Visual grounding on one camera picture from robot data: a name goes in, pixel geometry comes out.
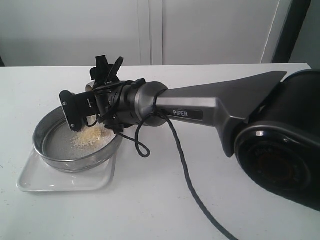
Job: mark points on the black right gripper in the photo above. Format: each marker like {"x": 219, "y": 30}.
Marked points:
{"x": 111, "y": 102}

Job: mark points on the stainless steel cup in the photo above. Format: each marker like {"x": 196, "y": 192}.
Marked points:
{"x": 90, "y": 87}

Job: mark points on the yellow grain powder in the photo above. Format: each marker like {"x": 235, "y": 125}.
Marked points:
{"x": 91, "y": 139}

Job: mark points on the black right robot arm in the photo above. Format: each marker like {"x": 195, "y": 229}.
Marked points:
{"x": 270, "y": 122}

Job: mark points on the round steel mesh sieve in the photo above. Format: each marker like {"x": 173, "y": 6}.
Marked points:
{"x": 52, "y": 141}

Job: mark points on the white cabinet behind table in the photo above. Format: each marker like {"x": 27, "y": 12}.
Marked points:
{"x": 144, "y": 32}

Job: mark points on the white rectangular tray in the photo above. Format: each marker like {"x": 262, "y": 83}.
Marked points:
{"x": 37, "y": 176}

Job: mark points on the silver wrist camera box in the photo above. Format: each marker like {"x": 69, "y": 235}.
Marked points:
{"x": 73, "y": 107}

